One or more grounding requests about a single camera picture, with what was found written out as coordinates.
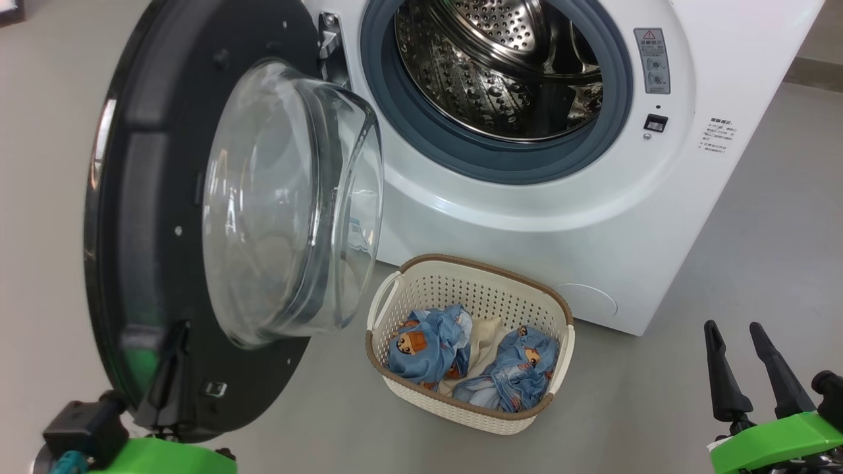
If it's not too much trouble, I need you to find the blue cartoon print garment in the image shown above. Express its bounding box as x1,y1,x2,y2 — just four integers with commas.
438,318,560,413

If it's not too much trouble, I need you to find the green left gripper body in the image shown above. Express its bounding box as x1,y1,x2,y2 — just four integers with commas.
89,438,238,474

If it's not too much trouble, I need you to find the white front-load washing machine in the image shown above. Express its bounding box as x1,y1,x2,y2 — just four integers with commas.
316,0,825,336

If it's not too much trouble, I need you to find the round white filter cover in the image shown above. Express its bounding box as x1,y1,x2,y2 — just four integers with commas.
553,283,618,318

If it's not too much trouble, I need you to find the blue denim garment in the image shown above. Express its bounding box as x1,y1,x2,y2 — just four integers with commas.
387,303,473,389

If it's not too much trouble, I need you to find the cream perforated basket brown rim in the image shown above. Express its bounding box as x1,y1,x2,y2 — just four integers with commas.
366,253,576,436

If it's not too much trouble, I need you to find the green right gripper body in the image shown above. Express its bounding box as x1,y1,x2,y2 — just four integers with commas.
710,411,843,474

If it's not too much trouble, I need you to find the black round glass washer door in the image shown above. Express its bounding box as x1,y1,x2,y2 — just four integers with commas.
84,0,385,443

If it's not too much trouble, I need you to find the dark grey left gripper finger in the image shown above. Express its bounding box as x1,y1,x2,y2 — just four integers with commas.
135,321,192,429

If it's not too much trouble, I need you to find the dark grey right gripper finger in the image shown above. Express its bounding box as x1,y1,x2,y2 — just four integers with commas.
749,322,816,419
703,321,753,422

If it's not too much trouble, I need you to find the stainless steel washing machine drum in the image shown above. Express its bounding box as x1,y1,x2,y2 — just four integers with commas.
394,0,603,142

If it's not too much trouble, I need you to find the grey warning sticker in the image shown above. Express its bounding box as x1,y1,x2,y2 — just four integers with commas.
634,28,671,95

